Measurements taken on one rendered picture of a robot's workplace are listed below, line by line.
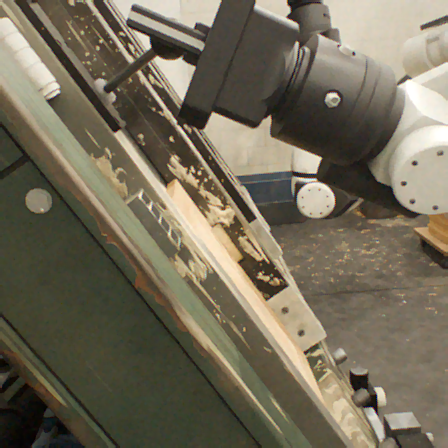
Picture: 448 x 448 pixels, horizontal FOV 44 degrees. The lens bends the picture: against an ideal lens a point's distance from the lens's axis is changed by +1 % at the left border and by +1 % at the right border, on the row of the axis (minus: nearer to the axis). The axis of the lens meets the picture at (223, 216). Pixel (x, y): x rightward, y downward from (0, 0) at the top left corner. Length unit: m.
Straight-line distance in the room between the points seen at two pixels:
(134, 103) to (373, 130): 0.57
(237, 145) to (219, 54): 5.63
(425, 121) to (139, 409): 0.29
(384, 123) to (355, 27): 5.78
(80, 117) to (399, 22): 5.86
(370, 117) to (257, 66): 0.09
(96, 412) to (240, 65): 0.27
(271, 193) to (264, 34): 4.69
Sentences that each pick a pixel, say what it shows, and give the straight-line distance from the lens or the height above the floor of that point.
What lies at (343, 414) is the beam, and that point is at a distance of 0.91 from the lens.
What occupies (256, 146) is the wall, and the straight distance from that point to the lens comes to 6.08.
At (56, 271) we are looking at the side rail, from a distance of 0.36.
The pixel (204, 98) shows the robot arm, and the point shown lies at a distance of 0.44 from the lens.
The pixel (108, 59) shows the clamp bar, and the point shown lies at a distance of 0.95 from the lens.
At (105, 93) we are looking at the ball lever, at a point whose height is 1.40.
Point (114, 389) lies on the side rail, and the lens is 0.39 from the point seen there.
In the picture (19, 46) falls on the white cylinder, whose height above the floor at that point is 1.44.
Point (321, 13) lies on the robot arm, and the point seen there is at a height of 1.50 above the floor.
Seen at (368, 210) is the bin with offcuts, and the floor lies 0.07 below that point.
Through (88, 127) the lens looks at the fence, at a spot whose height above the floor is 1.37.
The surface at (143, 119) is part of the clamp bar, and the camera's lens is 0.94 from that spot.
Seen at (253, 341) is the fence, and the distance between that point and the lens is 0.65.
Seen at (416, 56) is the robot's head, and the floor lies 1.41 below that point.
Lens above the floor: 1.41
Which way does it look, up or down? 14 degrees down
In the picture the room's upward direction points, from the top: 4 degrees counter-clockwise
